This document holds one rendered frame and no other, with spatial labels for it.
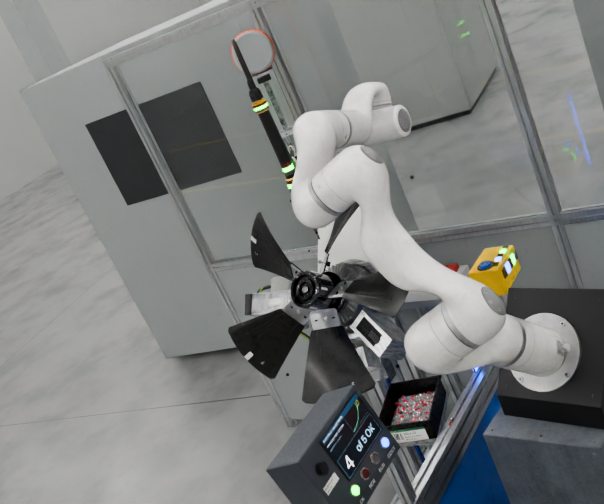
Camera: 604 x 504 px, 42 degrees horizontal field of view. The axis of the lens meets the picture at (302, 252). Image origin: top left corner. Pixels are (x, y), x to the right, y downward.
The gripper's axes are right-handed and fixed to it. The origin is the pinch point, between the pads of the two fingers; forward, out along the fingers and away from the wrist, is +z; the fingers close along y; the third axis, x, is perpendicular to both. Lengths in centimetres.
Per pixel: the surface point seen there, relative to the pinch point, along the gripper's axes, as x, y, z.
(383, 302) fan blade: -49, -8, -8
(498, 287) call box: -64, 21, -28
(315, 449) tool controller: -42, -78, -29
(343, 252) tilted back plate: -48, 27, 26
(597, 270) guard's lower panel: -90, 71, -40
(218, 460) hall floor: -163, 42, 170
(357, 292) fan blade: -46.7, -4.1, 2.4
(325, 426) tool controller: -41, -72, -29
